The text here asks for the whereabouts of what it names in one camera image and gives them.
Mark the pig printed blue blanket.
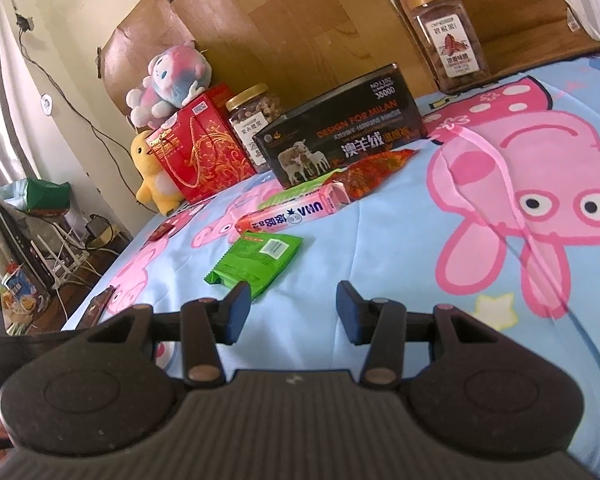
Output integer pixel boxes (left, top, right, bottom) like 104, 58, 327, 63
60, 52, 600, 476

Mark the pecan jar with gold lid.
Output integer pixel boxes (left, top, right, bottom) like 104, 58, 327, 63
400, 0, 491, 93

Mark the black wall cable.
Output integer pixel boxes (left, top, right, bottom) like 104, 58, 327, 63
15, 12, 141, 196

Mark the black box with sheep picture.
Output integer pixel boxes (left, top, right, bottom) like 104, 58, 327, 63
254, 63, 428, 190

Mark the black flat panel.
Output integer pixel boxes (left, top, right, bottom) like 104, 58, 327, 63
0, 191, 53, 293

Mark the nut jar with gold lid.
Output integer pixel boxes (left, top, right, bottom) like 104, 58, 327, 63
225, 83, 286, 171

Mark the yellow duck plush toy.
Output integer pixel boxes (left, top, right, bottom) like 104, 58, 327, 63
130, 130, 186, 216

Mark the pink plush toy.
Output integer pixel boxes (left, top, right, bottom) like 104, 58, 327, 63
126, 42, 213, 131

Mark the red and green snack packet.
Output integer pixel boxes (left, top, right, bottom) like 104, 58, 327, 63
330, 149, 420, 202

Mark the black power adapter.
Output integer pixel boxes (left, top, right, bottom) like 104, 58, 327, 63
87, 214, 113, 241

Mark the blue snack box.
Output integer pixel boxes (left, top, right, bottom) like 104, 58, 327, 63
2, 266, 50, 321

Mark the green bag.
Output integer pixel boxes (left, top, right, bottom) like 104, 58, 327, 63
0, 178, 71, 216

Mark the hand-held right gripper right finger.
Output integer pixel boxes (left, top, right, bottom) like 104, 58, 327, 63
335, 280, 501, 389

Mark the pink candy box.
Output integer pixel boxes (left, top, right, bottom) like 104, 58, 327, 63
235, 181, 351, 235

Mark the dark brown packet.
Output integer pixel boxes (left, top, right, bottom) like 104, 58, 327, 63
76, 286, 117, 330

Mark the red gift box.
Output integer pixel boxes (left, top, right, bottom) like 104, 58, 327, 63
147, 84, 258, 205

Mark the white router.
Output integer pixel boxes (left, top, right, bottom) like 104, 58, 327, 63
30, 232, 93, 281

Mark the light green snack packet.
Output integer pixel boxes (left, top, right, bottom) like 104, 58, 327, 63
257, 170, 341, 211

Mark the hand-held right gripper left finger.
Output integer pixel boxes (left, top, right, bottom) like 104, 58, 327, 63
87, 281, 253, 389

